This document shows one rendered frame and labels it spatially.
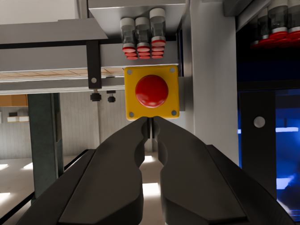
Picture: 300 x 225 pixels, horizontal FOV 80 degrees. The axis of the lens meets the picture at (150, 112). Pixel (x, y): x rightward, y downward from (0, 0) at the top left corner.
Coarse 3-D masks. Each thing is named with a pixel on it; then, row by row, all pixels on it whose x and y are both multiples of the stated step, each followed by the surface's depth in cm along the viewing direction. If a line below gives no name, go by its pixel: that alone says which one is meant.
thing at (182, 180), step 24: (168, 144) 9; (192, 144) 9; (168, 168) 8; (192, 168) 8; (216, 168) 8; (168, 192) 7; (192, 192) 7; (216, 192) 7; (168, 216) 7; (192, 216) 6; (216, 216) 6; (240, 216) 6
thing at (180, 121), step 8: (272, 80) 24; (280, 80) 24; (288, 80) 24; (296, 80) 24; (240, 88) 24; (248, 88) 24; (256, 88) 24; (264, 88) 24; (272, 88) 24; (280, 88) 24; (288, 88) 24; (296, 88) 25; (184, 112) 32; (168, 120) 65; (176, 120) 43; (184, 120) 32; (184, 128) 32; (296, 224) 25
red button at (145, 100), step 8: (144, 80) 21; (152, 80) 21; (160, 80) 21; (136, 88) 21; (144, 88) 21; (152, 88) 21; (160, 88) 21; (136, 96) 22; (144, 96) 21; (152, 96) 21; (160, 96) 21; (144, 104) 21; (152, 104) 21; (160, 104) 21
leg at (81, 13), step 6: (78, 0) 38; (84, 0) 38; (78, 6) 38; (84, 6) 38; (78, 12) 38; (84, 12) 38; (90, 12) 39; (78, 18) 39; (84, 18) 36; (90, 18) 36
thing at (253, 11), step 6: (252, 0) 20; (258, 0) 19; (264, 0) 18; (270, 0) 18; (246, 6) 22; (252, 6) 20; (258, 6) 19; (264, 6) 19; (246, 12) 22; (252, 12) 21; (258, 12) 20; (240, 18) 23; (246, 18) 22; (252, 18) 21; (240, 24) 23
